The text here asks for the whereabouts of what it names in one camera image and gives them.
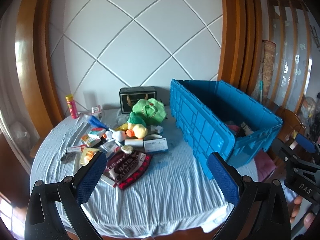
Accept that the pink cushion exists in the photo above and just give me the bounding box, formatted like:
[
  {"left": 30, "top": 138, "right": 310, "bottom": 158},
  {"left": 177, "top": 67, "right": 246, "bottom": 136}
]
[{"left": 255, "top": 150, "right": 275, "bottom": 173}]

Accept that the desktop with light blue cloth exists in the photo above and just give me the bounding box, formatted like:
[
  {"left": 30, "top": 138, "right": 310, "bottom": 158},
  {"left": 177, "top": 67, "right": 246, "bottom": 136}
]
[{"left": 30, "top": 107, "right": 260, "bottom": 237}]

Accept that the small red white box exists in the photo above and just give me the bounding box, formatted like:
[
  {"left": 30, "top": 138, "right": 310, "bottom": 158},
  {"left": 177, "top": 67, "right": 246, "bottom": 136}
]
[{"left": 91, "top": 105, "right": 103, "bottom": 118}]

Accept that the light grey cloth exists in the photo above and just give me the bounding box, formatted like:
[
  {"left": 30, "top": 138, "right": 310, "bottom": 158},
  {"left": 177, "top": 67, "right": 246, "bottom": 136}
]
[{"left": 117, "top": 114, "right": 131, "bottom": 125}]

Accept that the pink cloth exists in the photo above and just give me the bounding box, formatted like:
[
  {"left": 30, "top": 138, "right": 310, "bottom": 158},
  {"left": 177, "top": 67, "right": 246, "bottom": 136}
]
[{"left": 225, "top": 122, "right": 240, "bottom": 133}]

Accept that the teal white medicine box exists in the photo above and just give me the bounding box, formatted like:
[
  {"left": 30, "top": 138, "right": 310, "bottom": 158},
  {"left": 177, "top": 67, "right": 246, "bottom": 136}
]
[{"left": 88, "top": 127, "right": 107, "bottom": 138}]

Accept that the black box with gold print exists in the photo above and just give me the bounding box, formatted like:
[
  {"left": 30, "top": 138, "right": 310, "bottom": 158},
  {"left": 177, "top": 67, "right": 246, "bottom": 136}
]
[{"left": 119, "top": 86, "right": 157, "bottom": 114}]

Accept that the white roll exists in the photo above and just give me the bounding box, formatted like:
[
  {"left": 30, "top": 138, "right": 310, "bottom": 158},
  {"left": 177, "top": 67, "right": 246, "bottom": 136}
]
[{"left": 124, "top": 139, "right": 144, "bottom": 147}]

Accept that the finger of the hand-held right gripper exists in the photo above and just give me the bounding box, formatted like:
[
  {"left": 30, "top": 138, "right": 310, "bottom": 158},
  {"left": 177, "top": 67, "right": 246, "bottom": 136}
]
[
  {"left": 296, "top": 133, "right": 320, "bottom": 155},
  {"left": 279, "top": 147, "right": 320, "bottom": 178}
]

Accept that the rolled patterned tapestry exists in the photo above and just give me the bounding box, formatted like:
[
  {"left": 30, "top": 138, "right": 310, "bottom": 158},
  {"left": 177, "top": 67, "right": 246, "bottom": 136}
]
[{"left": 257, "top": 40, "right": 277, "bottom": 100}]

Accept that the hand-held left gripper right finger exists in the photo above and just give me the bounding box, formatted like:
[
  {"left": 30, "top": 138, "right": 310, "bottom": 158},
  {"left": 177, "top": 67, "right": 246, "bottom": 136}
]
[{"left": 207, "top": 151, "right": 292, "bottom": 240}]

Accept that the person's right hand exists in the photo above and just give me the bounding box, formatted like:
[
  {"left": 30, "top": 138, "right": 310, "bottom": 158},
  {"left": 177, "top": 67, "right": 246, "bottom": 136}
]
[{"left": 290, "top": 195, "right": 320, "bottom": 233}]

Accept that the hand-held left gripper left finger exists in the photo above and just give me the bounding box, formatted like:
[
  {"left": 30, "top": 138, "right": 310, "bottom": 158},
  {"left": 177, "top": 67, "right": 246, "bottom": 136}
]
[{"left": 24, "top": 151, "right": 107, "bottom": 240}]

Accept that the blue plastic crate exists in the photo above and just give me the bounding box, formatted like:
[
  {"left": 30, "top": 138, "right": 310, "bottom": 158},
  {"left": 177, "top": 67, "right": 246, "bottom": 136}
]
[{"left": 170, "top": 79, "right": 283, "bottom": 180}]

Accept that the red white blue box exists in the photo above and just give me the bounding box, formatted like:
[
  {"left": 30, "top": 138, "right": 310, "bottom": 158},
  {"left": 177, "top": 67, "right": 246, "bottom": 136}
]
[{"left": 100, "top": 140, "right": 123, "bottom": 156}]

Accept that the white plush toy orange nose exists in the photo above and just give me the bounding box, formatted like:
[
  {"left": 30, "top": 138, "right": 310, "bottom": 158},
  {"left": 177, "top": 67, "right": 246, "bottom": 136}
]
[{"left": 105, "top": 129, "right": 125, "bottom": 145}]

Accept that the white blue medicine box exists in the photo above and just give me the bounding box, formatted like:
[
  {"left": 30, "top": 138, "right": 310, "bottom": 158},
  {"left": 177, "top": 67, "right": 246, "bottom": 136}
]
[{"left": 143, "top": 138, "right": 168, "bottom": 154}]

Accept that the yellow duck plush green hat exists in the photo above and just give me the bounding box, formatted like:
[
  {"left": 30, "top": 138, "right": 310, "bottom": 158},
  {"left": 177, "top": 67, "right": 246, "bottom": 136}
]
[{"left": 126, "top": 112, "right": 148, "bottom": 139}]

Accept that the long white red box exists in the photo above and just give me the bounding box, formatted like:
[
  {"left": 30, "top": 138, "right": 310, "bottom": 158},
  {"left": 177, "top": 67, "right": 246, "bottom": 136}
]
[{"left": 66, "top": 145, "right": 87, "bottom": 153}]

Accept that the blue duster brush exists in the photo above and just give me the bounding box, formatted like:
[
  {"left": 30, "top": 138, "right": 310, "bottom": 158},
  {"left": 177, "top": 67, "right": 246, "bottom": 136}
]
[{"left": 84, "top": 114, "right": 110, "bottom": 129}]

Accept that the pink yellow tube can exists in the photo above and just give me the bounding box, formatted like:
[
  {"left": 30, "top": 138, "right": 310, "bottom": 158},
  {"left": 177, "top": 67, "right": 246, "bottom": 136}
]
[{"left": 65, "top": 94, "right": 79, "bottom": 119}]

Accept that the maroon printed cap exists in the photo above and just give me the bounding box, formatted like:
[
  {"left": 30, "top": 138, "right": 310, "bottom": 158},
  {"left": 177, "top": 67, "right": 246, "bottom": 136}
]
[{"left": 104, "top": 151, "right": 152, "bottom": 190}]

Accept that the wooden glass partition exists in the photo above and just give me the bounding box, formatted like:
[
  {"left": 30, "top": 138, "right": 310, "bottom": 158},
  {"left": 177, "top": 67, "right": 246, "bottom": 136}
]
[{"left": 265, "top": 0, "right": 316, "bottom": 113}]

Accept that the wooden chair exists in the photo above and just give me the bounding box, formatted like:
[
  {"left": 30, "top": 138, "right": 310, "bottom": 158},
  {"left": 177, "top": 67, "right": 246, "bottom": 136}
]
[{"left": 274, "top": 106, "right": 307, "bottom": 140}]

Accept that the green plush toy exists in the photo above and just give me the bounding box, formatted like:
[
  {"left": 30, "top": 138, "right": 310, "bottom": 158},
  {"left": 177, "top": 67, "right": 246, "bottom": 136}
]
[{"left": 132, "top": 98, "right": 168, "bottom": 125}]

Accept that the pale yellow box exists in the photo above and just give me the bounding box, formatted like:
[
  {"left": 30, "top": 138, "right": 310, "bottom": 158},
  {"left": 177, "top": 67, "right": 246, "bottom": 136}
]
[{"left": 80, "top": 147, "right": 101, "bottom": 166}]

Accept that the wide wooden pillar frame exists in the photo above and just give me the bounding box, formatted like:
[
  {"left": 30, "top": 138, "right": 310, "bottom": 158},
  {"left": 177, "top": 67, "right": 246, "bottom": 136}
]
[{"left": 217, "top": 0, "right": 263, "bottom": 95}]

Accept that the wooden door frame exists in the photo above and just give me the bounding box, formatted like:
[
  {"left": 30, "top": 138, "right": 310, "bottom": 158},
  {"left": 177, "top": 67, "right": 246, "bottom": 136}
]
[{"left": 14, "top": 0, "right": 63, "bottom": 123}]

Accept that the orange green medicine box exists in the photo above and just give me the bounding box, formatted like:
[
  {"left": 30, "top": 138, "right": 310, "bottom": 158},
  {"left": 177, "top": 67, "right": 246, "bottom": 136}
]
[{"left": 80, "top": 134, "right": 100, "bottom": 147}]

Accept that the white grey box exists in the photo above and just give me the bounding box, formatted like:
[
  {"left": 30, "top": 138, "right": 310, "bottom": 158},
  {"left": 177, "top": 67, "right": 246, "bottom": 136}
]
[{"left": 240, "top": 122, "right": 253, "bottom": 134}]

